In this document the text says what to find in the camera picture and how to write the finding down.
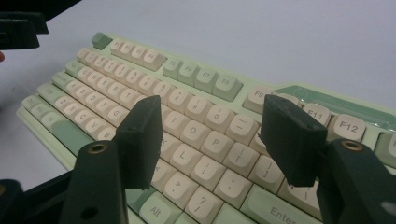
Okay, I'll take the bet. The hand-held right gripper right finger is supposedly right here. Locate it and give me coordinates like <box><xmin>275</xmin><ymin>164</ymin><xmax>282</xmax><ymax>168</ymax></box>
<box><xmin>260</xmin><ymin>94</ymin><xmax>396</xmax><ymax>224</ymax></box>

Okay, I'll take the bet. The green and pink mechanical keyboard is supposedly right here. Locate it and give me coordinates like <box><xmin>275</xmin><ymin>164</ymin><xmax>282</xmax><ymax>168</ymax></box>
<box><xmin>16</xmin><ymin>31</ymin><xmax>396</xmax><ymax>224</ymax></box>

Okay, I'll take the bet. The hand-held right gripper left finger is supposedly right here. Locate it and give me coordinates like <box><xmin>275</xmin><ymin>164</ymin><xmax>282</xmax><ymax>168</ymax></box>
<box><xmin>59</xmin><ymin>94</ymin><xmax>163</xmax><ymax>224</ymax></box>

